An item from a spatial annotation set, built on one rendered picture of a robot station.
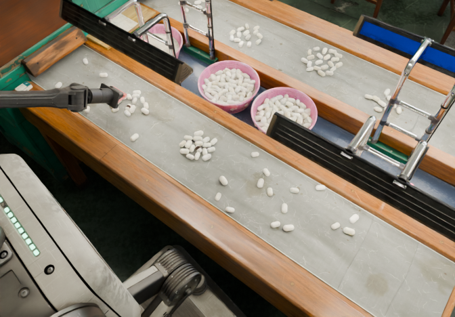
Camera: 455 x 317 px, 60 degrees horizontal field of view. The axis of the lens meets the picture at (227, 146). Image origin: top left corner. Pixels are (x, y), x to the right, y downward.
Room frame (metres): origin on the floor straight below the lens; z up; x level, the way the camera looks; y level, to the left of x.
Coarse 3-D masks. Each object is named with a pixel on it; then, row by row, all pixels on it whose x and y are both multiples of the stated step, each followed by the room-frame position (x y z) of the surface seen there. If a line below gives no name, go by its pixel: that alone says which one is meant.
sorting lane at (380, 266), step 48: (144, 96) 1.17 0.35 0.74; (144, 144) 0.92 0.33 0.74; (240, 144) 0.90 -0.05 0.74; (240, 192) 0.69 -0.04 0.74; (288, 192) 0.68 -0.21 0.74; (288, 240) 0.50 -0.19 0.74; (336, 240) 0.49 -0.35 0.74; (384, 240) 0.48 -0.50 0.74; (336, 288) 0.34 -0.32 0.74; (384, 288) 0.33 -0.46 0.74; (432, 288) 0.32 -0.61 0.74
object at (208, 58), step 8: (184, 0) 1.51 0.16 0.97; (208, 0) 1.41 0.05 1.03; (184, 8) 1.51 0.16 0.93; (192, 8) 1.47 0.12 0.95; (200, 8) 1.45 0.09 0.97; (208, 8) 1.41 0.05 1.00; (184, 16) 1.51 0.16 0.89; (208, 16) 1.41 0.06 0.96; (184, 24) 1.51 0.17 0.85; (208, 24) 1.41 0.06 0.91; (184, 32) 1.51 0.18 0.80; (200, 32) 1.45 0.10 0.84; (208, 32) 1.42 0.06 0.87; (184, 48) 1.52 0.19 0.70; (192, 48) 1.50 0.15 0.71; (200, 56) 1.45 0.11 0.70; (208, 56) 1.43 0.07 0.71
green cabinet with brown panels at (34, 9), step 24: (0, 0) 1.36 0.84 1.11; (24, 0) 1.42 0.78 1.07; (48, 0) 1.49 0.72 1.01; (72, 0) 1.56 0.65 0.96; (96, 0) 1.66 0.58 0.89; (0, 24) 1.32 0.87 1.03; (24, 24) 1.39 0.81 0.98; (48, 24) 1.46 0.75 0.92; (0, 48) 1.28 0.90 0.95; (24, 48) 1.35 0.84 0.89; (0, 72) 1.23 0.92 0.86
